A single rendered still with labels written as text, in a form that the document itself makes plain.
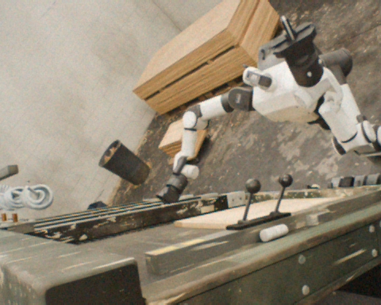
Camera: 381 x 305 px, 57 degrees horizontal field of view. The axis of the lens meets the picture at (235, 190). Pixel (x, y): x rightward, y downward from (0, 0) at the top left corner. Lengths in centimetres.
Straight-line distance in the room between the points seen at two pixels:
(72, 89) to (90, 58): 73
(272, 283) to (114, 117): 648
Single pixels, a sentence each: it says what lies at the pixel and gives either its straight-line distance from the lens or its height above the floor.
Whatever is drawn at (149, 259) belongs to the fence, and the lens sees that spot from 72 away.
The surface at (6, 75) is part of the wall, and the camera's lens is 655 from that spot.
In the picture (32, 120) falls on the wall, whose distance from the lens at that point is 640.
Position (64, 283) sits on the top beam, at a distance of 37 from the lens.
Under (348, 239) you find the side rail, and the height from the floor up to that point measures 141.
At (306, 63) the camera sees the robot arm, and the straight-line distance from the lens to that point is 104.
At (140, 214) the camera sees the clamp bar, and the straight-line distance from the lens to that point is 150.
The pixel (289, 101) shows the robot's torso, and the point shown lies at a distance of 139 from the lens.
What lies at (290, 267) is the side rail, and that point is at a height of 155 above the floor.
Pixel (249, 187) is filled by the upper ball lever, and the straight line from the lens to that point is 80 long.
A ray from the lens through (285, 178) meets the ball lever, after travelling 89.
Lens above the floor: 197
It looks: 33 degrees down
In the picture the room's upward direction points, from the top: 51 degrees counter-clockwise
